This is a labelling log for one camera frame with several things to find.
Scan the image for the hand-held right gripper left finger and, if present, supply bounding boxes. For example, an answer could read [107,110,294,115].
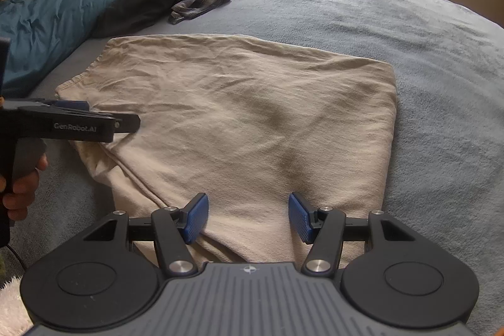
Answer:
[83,192,209,277]

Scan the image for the black cloth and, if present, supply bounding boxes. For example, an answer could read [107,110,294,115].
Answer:
[92,0,190,40]

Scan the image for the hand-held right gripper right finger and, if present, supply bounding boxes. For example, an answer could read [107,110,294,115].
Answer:
[288,192,415,277]

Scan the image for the person's left hand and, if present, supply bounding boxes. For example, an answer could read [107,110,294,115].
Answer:
[0,154,49,223]

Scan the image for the grey-blue fleece blanket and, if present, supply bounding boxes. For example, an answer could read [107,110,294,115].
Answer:
[0,0,504,336]

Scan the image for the white fluffy rug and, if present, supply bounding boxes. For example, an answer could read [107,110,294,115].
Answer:
[0,275,33,336]

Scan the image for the beige pants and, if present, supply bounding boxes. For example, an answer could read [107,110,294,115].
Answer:
[55,34,397,270]

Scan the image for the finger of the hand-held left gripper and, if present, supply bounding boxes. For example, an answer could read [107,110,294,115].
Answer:
[112,113,142,136]
[52,100,91,114]

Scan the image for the teal pillow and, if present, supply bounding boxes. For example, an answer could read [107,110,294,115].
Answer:
[0,0,182,99]

